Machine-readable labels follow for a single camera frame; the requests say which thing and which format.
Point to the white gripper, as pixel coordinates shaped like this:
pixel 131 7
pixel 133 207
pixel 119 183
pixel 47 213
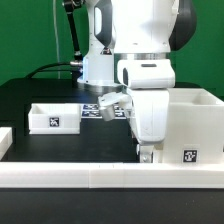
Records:
pixel 146 112

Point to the white fence wall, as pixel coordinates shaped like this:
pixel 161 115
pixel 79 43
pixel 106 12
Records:
pixel 109 175
pixel 5 140

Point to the white drawer cabinet frame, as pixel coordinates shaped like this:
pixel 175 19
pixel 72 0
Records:
pixel 195 128

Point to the white drawer box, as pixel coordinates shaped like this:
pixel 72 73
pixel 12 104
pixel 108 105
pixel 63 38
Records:
pixel 54 118

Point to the fiducial marker sheet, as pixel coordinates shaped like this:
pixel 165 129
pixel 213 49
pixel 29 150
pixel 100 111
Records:
pixel 91 111

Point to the white front fence wall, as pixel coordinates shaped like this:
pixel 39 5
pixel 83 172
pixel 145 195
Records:
pixel 109 175

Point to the white left fence wall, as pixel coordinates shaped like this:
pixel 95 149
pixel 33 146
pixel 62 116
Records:
pixel 5 140

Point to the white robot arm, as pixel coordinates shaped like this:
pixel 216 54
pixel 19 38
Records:
pixel 129 41

